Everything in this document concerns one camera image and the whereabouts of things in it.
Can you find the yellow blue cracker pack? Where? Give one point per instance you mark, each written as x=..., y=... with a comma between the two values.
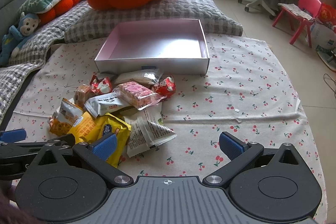
x=115, y=132

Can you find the yellow orange snack pouch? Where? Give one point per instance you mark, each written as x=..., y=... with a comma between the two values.
x=84, y=129

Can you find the brown cake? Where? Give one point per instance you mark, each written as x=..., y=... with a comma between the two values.
x=82, y=94

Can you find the small orange pumpkin cushion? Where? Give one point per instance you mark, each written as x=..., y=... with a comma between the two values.
x=59, y=9

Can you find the pink silver cardboard box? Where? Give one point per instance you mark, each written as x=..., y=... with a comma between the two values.
x=176, y=46

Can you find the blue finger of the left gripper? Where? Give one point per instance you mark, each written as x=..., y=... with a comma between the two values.
x=13, y=136
x=26, y=151

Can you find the red candy packet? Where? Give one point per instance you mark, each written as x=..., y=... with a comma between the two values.
x=100, y=86
x=165, y=88

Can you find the blue monkey plush toy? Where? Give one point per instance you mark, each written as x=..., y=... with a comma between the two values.
x=18, y=36

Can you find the clear rice cracker packet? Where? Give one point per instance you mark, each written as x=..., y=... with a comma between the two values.
x=144, y=77

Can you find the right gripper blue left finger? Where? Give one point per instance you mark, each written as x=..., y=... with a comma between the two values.
x=93, y=157

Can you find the grey orange snack packet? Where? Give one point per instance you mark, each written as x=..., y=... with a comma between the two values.
x=63, y=120

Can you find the white text snack packet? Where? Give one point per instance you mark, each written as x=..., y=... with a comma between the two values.
x=147, y=130

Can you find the red gift bag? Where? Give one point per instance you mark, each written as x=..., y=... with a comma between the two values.
x=327, y=15

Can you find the grey checkered quilt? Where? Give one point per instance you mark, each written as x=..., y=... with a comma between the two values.
x=83, y=23

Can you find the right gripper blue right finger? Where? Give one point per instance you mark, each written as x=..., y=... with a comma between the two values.
x=242, y=157

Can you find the cherry print cloth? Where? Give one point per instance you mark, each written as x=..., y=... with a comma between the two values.
x=246, y=92

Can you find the red pink child chair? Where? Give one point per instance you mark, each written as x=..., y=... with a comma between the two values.
x=305, y=12

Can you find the white monkey logo snack pack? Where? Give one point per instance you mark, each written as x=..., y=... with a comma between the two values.
x=106, y=103

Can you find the pink peach oolong snack bar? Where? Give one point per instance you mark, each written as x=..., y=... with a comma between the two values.
x=138, y=95

